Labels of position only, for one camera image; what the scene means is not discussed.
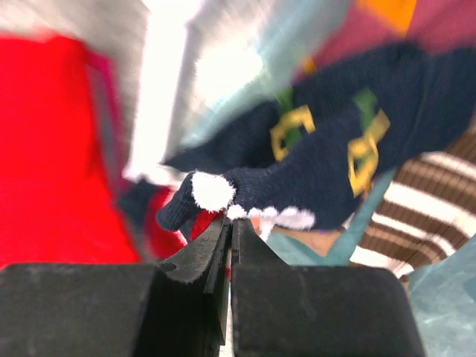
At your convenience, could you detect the red white santa sock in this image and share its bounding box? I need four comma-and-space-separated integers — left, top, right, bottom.
118, 178, 222, 260

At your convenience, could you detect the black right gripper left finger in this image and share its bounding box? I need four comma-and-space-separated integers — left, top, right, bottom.
1, 219, 231, 356

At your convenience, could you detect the navy patterned sock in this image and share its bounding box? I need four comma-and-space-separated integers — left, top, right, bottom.
167, 42, 475, 231

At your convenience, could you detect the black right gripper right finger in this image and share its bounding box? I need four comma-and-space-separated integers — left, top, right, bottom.
231, 220, 425, 356

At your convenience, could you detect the brown white striped sock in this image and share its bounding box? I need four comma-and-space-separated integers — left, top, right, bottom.
349, 152, 476, 278

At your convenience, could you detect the red folded cloth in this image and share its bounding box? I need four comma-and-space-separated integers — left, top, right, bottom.
1, 36, 139, 266

